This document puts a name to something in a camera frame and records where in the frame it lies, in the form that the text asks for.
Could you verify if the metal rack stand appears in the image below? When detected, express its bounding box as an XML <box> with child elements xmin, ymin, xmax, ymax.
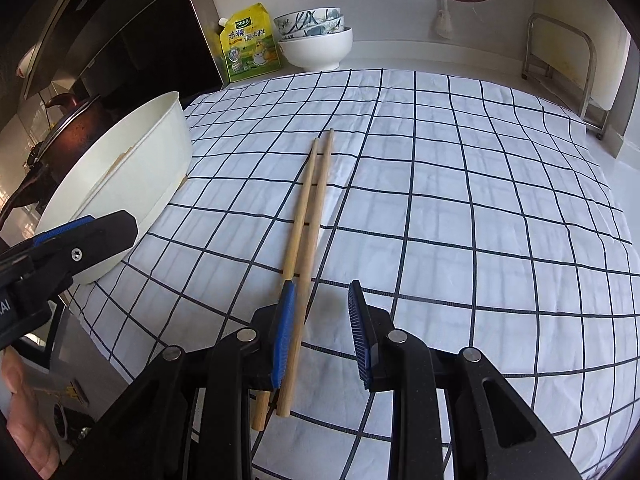
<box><xmin>521</xmin><ymin>12</ymin><xmax>610</xmax><ymax>140</ymax></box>

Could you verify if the white ceramic bowl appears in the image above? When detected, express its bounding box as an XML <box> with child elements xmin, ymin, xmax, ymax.
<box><xmin>279</xmin><ymin>27</ymin><xmax>352</xmax><ymax>72</ymax></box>

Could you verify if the patterned bowl top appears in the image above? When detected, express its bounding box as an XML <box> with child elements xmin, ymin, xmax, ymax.
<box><xmin>273</xmin><ymin>6</ymin><xmax>342</xmax><ymax>35</ymax></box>

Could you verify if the bundle chopstick four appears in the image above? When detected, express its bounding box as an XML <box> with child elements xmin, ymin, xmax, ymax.
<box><xmin>252</xmin><ymin>139</ymin><xmax>318</xmax><ymax>431</ymax></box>

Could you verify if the large white basin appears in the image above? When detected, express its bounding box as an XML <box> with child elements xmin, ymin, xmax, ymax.
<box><xmin>34</xmin><ymin>91</ymin><xmax>196</xmax><ymax>286</ymax></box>

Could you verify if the patterned bowl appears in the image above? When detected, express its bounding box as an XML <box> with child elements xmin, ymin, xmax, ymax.
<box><xmin>273</xmin><ymin>6</ymin><xmax>342</xmax><ymax>35</ymax></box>
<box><xmin>282</xmin><ymin>15</ymin><xmax>345</xmax><ymax>40</ymax></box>

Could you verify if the black range hood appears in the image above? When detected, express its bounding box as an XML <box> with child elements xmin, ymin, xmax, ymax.
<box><xmin>1</xmin><ymin>0</ymin><xmax>224</xmax><ymax>122</ymax></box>

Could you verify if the person left hand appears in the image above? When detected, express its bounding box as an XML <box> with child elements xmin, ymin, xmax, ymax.
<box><xmin>1</xmin><ymin>347</ymin><xmax>60</xmax><ymax>479</ymax></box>

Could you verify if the patterned bowl middle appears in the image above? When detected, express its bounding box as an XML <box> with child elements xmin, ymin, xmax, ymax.
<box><xmin>282</xmin><ymin>15</ymin><xmax>345</xmax><ymax>40</ymax></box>

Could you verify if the white black checked cloth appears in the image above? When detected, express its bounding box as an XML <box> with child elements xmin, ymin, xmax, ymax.
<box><xmin>70</xmin><ymin>70</ymin><xmax>639</xmax><ymax>479</ymax></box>

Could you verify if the white cutting board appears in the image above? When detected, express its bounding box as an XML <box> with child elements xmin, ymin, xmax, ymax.
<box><xmin>534</xmin><ymin>0</ymin><xmax>630</xmax><ymax>110</ymax></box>

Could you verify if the bundle chopstick five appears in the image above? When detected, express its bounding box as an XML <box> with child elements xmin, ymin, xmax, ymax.
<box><xmin>277</xmin><ymin>129</ymin><xmax>334</xmax><ymax>417</ymax></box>

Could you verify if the dark red pot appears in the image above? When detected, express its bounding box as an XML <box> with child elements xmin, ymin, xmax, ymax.
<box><xmin>1</xmin><ymin>93</ymin><xmax>114</xmax><ymax>226</ymax></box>

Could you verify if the yellow detergent refill pouch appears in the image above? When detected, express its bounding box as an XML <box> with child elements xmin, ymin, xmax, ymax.
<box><xmin>218</xmin><ymin>3</ymin><xmax>282</xmax><ymax>82</ymax></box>

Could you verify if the white wall pipe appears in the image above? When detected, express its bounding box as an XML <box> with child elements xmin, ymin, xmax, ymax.
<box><xmin>434</xmin><ymin>0</ymin><xmax>454</xmax><ymax>40</ymax></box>

